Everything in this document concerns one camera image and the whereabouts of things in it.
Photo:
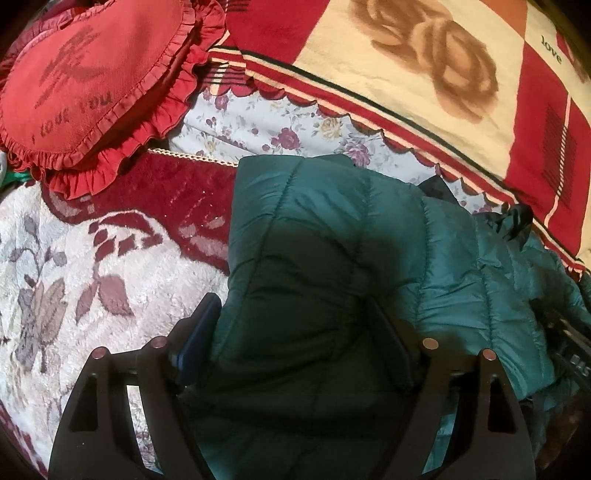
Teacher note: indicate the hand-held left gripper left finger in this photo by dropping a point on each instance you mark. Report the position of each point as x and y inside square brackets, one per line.
[199, 337]

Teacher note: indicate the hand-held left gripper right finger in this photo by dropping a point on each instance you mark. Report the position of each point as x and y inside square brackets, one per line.
[392, 344]

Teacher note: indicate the green puffer jacket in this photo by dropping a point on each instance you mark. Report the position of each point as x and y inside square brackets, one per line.
[323, 230]

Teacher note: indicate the plush red and white blanket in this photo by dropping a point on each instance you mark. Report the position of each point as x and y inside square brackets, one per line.
[92, 277]

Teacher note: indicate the floral bed sheet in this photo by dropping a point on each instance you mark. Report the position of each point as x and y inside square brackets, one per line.
[277, 134]

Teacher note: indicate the red heart-shaped ruffled pillow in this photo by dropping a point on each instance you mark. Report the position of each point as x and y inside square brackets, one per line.
[87, 83]

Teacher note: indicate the red and cream rose blanket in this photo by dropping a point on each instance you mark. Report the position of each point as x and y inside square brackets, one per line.
[415, 60]

